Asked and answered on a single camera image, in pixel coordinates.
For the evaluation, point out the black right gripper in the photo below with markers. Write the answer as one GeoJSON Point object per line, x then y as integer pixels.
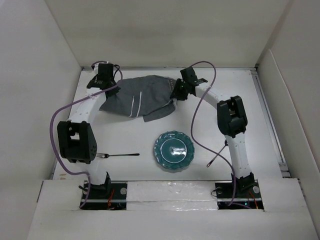
{"type": "Point", "coordinates": [176, 93]}

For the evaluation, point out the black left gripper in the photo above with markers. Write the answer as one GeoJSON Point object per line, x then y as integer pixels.
{"type": "Point", "coordinates": [115, 91]}

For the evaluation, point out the grey striped cloth placemat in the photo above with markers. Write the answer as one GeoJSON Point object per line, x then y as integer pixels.
{"type": "Point", "coordinates": [148, 97]}

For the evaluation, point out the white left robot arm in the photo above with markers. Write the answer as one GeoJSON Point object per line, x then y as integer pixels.
{"type": "Point", "coordinates": [76, 140]}

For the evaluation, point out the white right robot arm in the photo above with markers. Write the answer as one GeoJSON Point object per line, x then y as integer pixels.
{"type": "Point", "coordinates": [232, 123]}

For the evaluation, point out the teal ceramic plate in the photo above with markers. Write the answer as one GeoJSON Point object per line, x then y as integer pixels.
{"type": "Point", "coordinates": [174, 150]}

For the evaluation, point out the dark metal spoon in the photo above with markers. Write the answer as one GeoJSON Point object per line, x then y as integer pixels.
{"type": "Point", "coordinates": [213, 159]}

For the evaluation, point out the silver metal fork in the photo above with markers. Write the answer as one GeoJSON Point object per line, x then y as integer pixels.
{"type": "Point", "coordinates": [105, 155]}

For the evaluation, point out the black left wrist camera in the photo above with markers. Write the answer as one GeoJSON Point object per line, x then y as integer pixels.
{"type": "Point", "coordinates": [105, 71]}

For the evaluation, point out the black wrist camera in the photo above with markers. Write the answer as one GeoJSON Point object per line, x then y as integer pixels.
{"type": "Point", "coordinates": [105, 71]}
{"type": "Point", "coordinates": [189, 77]}

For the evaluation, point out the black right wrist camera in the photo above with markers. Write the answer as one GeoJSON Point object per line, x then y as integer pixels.
{"type": "Point", "coordinates": [189, 77]}

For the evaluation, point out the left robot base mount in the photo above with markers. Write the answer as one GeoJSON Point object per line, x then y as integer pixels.
{"type": "Point", "coordinates": [109, 196]}

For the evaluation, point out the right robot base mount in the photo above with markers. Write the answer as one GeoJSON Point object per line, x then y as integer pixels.
{"type": "Point", "coordinates": [248, 199]}

